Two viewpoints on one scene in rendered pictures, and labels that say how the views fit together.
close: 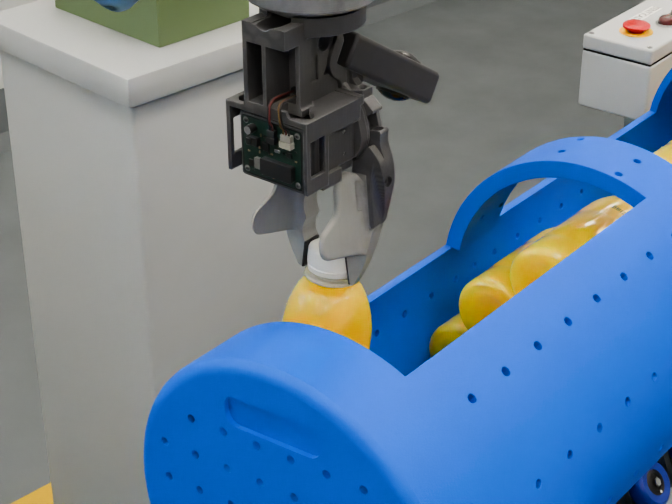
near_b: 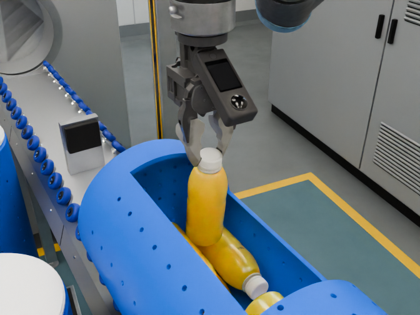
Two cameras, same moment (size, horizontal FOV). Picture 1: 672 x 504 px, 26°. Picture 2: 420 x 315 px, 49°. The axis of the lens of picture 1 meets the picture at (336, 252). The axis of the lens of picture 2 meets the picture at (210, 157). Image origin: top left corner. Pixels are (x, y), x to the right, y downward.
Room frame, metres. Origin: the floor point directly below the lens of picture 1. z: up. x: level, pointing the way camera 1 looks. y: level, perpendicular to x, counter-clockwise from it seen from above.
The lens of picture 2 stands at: (1.15, -0.59, 1.65)
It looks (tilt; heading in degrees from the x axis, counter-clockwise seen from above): 32 degrees down; 110
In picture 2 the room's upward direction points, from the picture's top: straight up
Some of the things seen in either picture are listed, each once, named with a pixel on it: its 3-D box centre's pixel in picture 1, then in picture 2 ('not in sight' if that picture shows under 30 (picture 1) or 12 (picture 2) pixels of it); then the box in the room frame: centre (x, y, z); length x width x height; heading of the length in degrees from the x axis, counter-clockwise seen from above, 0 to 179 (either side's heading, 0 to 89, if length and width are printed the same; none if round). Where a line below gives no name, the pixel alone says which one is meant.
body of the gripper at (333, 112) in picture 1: (306, 89); (200, 69); (0.91, 0.02, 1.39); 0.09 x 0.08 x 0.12; 142
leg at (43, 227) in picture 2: not in sight; (40, 214); (-0.13, 0.69, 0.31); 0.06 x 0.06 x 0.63; 52
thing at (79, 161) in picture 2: not in sight; (83, 145); (0.46, 0.31, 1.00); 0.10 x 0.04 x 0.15; 52
